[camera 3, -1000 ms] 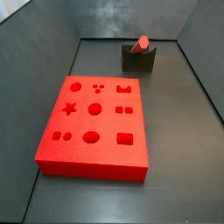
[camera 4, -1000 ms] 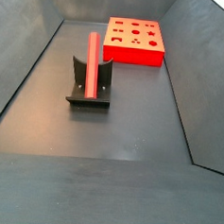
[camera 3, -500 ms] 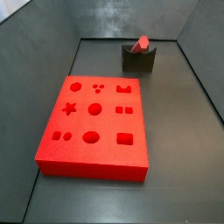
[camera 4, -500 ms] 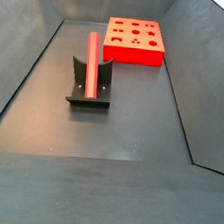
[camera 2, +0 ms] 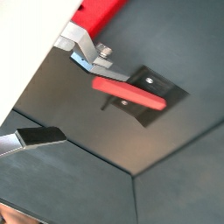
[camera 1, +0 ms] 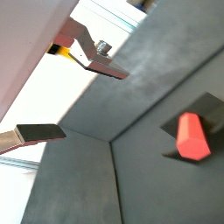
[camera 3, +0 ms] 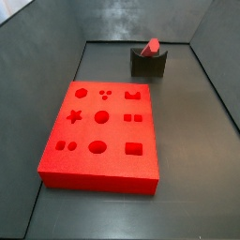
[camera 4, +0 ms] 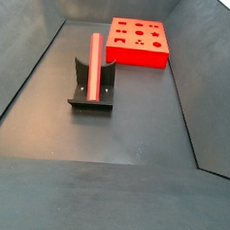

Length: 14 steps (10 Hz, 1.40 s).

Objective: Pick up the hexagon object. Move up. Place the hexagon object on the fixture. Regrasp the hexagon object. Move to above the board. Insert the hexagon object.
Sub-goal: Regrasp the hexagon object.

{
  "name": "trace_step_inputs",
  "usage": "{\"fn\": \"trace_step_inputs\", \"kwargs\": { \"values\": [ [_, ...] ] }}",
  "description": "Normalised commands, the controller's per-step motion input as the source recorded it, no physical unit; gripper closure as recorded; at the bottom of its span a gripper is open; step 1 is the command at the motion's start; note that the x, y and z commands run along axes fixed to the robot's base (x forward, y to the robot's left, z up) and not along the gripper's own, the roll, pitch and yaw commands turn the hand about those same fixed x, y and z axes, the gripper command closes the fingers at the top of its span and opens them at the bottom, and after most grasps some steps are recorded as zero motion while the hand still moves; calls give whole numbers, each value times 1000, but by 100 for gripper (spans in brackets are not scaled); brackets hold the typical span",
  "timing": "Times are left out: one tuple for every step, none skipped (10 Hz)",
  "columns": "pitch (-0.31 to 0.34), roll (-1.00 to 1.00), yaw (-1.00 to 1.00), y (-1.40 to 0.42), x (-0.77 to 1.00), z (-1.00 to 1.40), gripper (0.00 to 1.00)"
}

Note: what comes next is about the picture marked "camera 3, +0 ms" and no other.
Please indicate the red hexagonal prism bar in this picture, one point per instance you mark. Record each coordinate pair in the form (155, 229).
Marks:
(151, 48)

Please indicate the black curved holder bracket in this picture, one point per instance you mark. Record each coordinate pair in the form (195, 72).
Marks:
(147, 66)

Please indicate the red foam shape-sorter block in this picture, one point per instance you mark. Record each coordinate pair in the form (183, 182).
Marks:
(103, 139)

